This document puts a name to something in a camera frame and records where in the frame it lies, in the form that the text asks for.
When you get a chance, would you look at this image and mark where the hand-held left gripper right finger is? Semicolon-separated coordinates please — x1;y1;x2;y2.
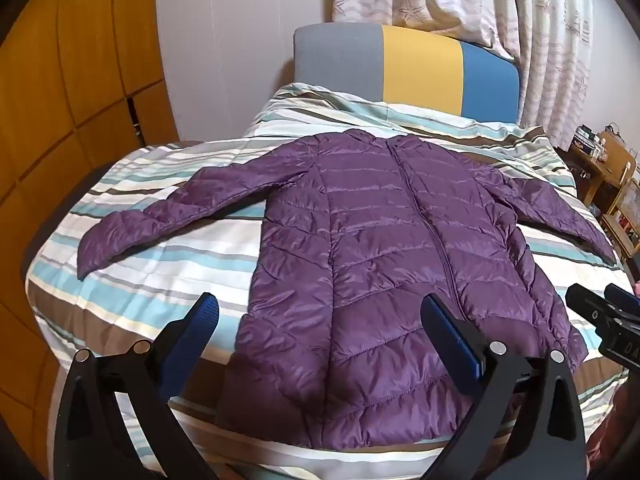
420;294;588;480

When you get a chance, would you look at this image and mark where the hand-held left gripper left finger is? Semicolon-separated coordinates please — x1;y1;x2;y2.
52;291;221;480

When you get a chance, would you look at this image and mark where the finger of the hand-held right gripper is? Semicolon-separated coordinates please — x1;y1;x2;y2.
604;283;640;317
565;283;610;326

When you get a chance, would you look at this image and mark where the purple quilted puffer jacket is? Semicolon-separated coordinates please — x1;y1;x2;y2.
77;129;618;453

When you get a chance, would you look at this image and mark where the striped bed blanket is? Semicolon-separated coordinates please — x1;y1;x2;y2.
25;82;637;480

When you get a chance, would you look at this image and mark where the wooden shelf rack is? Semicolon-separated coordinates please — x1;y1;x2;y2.
600;160;640;262

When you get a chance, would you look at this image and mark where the person's dark red clothing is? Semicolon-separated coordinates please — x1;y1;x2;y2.
586;399;640;473

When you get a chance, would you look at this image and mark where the wooden side table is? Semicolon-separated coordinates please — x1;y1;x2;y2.
570;131;638;217

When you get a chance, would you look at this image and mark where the dark patterned box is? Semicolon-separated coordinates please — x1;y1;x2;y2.
571;127;607;153

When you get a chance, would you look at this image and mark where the wooden wardrobe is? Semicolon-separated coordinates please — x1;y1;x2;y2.
0;0;182;466

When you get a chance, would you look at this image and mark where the grey yellow blue headboard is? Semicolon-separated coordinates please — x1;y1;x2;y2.
294;24;521;124

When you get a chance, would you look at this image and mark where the pale patterned curtain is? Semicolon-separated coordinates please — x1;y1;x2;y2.
332;0;622;152

